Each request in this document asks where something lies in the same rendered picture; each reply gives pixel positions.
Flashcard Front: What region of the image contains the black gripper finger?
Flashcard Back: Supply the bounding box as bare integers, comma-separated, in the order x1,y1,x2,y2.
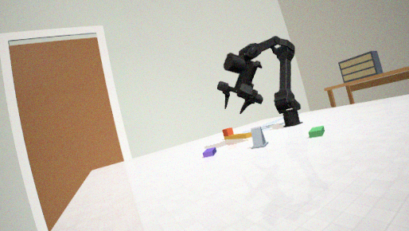
240,100,255,114
223,92,230,109

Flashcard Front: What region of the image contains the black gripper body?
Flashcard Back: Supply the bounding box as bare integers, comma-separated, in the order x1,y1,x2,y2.
217,74,263,104

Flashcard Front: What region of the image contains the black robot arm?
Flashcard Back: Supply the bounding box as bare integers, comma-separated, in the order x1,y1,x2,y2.
224,36,303,127

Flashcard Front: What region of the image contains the green rectangular block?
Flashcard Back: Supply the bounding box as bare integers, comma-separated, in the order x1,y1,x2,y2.
308,126,325,138

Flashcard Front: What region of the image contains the small purple block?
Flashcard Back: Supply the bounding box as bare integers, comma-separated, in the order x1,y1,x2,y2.
202,147,216,158

